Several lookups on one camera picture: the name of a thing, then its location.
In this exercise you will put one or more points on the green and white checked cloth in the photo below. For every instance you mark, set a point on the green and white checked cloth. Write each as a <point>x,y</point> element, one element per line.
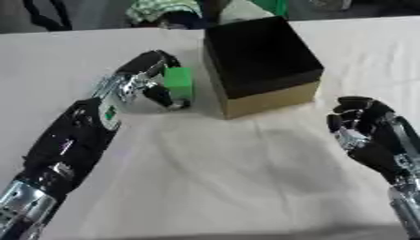
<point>163,9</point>

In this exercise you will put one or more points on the cardboard box with black inside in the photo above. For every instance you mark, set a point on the cardboard box with black inside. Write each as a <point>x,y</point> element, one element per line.
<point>262,65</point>

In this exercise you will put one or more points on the green rectangular block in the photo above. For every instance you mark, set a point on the green rectangular block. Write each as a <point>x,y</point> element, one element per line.
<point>179,82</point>

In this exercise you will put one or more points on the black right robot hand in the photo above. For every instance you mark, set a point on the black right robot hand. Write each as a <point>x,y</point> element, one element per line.
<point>367,131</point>

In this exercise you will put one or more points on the green chair frame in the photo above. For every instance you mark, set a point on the green chair frame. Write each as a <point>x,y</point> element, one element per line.
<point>278,7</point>

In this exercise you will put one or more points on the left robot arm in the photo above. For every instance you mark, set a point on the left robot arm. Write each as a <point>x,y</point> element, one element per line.
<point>65,150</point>

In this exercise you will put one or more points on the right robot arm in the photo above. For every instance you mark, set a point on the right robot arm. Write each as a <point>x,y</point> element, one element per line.
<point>406,209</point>

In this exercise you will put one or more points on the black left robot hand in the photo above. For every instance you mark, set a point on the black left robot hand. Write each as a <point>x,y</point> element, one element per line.
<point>143,67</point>

